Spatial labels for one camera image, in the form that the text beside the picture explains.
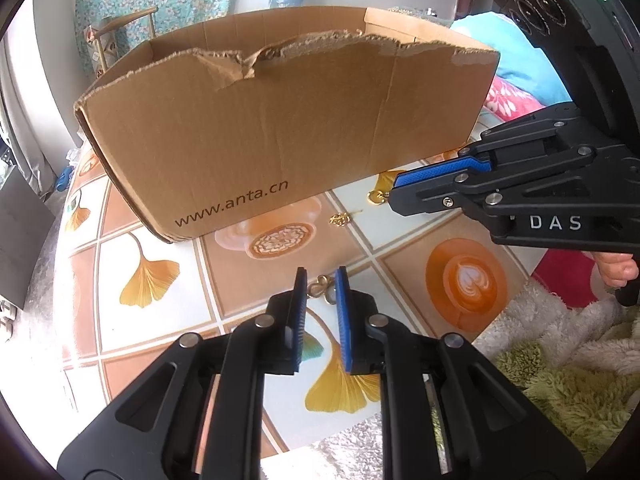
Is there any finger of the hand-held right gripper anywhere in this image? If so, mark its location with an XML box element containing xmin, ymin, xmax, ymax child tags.
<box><xmin>392</xmin><ymin>101</ymin><xmax>608</xmax><ymax>188</ymax></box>
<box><xmin>388</xmin><ymin>145</ymin><xmax>631</xmax><ymax>217</ymax></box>

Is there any wooden chair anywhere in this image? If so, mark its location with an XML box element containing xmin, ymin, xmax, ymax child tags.
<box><xmin>82</xmin><ymin>6</ymin><xmax>160</xmax><ymax>78</ymax></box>

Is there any leaf and coffee patterned mat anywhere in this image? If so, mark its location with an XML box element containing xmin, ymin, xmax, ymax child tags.
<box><xmin>52</xmin><ymin>145</ymin><xmax>546</xmax><ymax>466</ymax></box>

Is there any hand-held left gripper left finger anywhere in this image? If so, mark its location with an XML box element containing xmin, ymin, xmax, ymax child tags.
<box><xmin>57</xmin><ymin>266</ymin><xmax>308</xmax><ymax>480</ymax></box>

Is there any person's right hand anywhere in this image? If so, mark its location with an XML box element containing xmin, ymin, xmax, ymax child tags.
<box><xmin>594</xmin><ymin>251</ymin><xmax>639</xmax><ymax>289</ymax></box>

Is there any blue plush pillow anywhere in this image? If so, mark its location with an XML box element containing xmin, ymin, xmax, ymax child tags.
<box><xmin>450</xmin><ymin>12</ymin><xmax>573</xmax><ymax>106</ymax></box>

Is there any grey curtain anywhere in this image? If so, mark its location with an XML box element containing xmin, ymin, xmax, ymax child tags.
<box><xmin>0</xmin><ymin>55</ymin><xmax>56</xmax><ymax>191</ymax></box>

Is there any white fluffy blanket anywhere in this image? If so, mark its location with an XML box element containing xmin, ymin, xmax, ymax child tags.
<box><xmin>260</xmin><ymin>280</ymin><xmax>640</xmax><ymax>480</ymax></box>

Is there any green fluffy garment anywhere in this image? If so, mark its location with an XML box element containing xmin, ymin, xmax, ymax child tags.
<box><xmin>492</xmin><ymin>317</ymin><xmax>640</xmax><ymax>466</ymax></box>

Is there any gold knot earring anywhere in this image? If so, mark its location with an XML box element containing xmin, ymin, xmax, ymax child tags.
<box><xmin>307</xmin><ymin>275</ymin><xmax>338</xmax><ymax>306</ymax></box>

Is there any glittery grey cloth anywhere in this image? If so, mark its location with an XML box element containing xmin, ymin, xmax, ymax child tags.
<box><xmin>387</xmin><ymin>6</ymin><xmax>451</xmax><ymax>26</ymax></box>

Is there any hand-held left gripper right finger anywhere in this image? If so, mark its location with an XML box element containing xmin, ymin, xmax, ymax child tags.
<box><xmin>334</xmin><ymin>266</ymin><xmax>586</xmax><ymax>480</ymax></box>

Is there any brown cardboard box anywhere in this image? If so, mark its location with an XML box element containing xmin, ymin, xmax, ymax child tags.
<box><xmin>73</xmin><ymin>6</ymin><xmax>501</xmax><ymax>245</ymax></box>

